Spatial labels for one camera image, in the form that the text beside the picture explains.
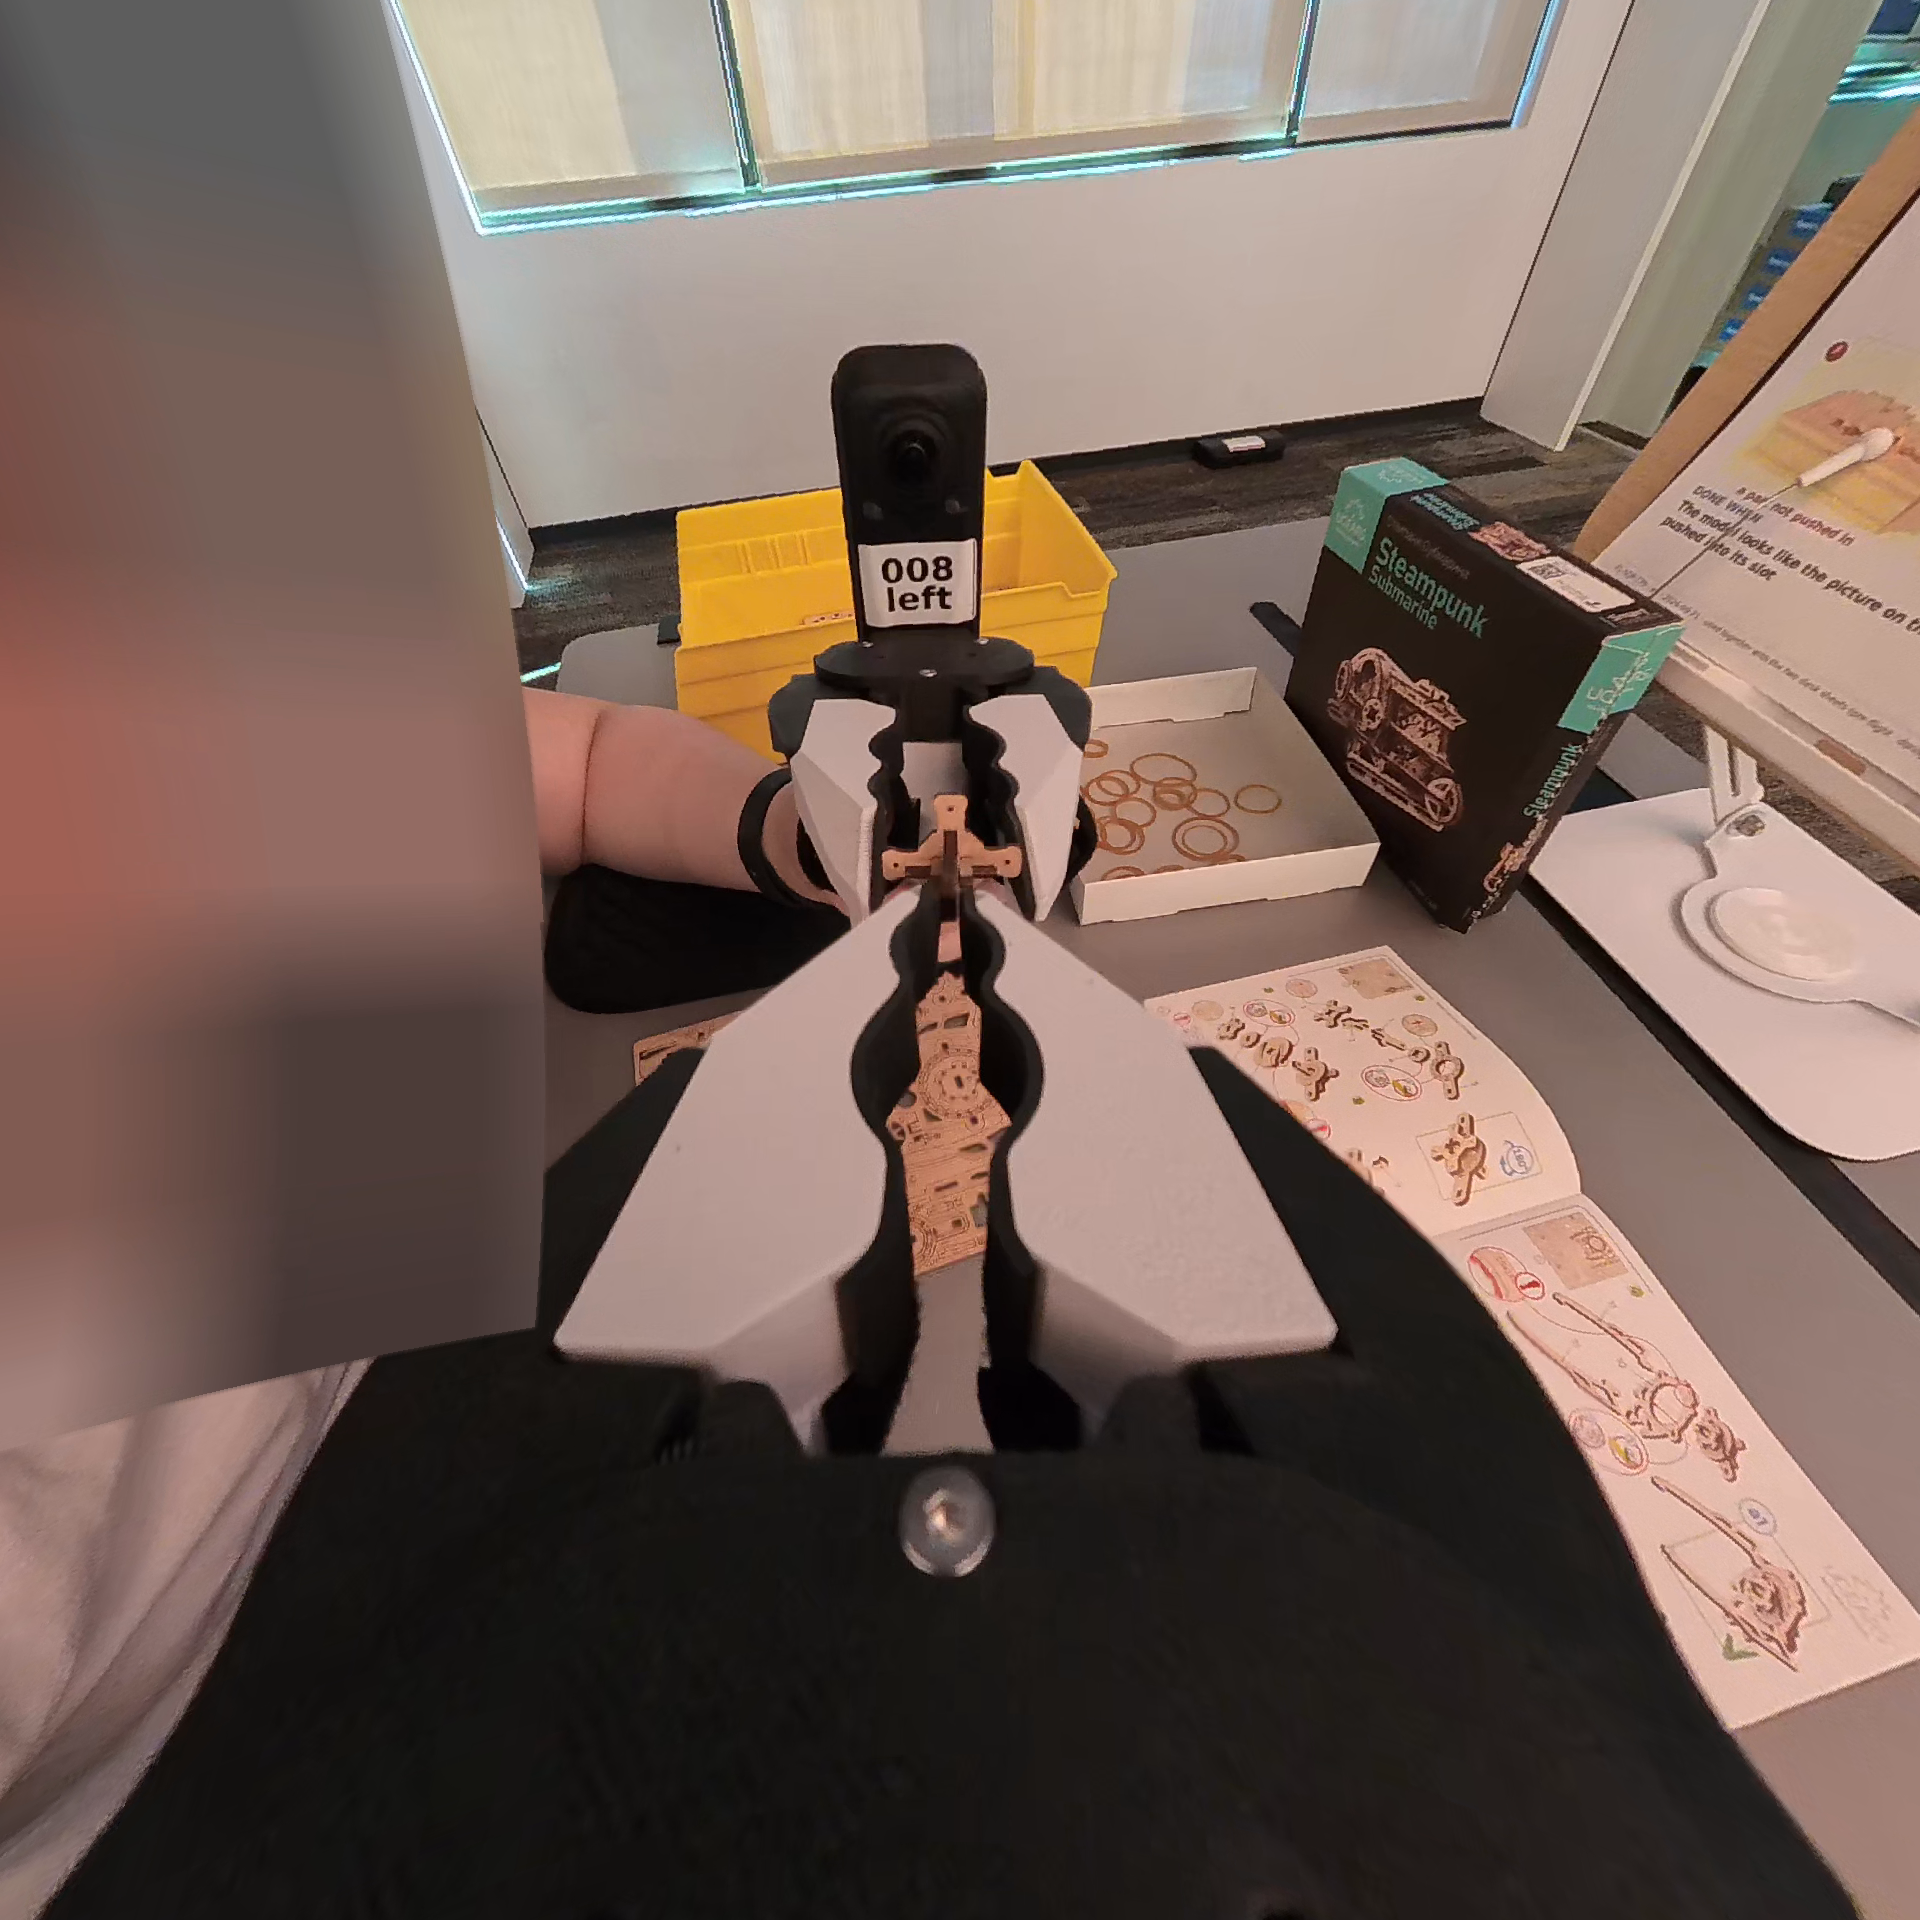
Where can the illustrated instruction booklet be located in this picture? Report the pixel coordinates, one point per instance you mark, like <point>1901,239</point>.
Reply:
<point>1589,1306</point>

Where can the window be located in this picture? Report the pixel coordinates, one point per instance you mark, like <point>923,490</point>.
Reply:
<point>1021,75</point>

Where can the black wrist rest pad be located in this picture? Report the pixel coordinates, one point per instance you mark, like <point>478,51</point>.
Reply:
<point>645,937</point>

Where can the yellow plastic bin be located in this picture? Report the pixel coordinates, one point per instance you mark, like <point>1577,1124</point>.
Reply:
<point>1050,599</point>

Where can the pile of rubber bands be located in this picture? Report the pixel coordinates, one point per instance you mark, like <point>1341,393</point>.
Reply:
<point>1162,773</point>

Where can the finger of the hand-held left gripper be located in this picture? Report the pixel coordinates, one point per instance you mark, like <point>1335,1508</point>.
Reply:
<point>838,796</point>
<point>1049,796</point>

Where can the white cardboard tray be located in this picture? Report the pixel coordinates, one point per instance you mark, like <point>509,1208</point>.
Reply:
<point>1321,863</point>

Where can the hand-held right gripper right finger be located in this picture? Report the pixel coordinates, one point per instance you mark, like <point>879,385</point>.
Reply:
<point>1141,1170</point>

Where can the small black floor device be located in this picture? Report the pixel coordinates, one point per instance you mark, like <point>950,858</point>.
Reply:
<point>1238,445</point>

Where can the laser-cut plywood parts sheet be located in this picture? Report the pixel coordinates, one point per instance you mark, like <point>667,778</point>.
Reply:
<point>938,1119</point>

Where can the brown cardboard backing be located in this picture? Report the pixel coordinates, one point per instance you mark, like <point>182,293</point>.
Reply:
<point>1695,375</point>

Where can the person's left forearm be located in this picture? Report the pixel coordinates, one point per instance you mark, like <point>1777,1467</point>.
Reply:
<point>645,779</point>

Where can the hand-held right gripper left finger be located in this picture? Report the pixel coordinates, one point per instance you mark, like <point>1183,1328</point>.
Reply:
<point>750,1170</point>

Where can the printed instruction sheet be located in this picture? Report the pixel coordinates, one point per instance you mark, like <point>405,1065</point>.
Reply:
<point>1815,599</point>

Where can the cross-shaped wooden model part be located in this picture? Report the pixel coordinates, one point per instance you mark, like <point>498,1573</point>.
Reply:
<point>950,856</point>

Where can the black model kit box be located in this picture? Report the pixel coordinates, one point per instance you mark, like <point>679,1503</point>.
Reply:
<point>1412,675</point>

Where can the white flat board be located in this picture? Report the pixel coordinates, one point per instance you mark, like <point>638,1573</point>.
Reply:
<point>1621,885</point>

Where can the white document stand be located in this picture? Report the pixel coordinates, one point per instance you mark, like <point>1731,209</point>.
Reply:
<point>1779,915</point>

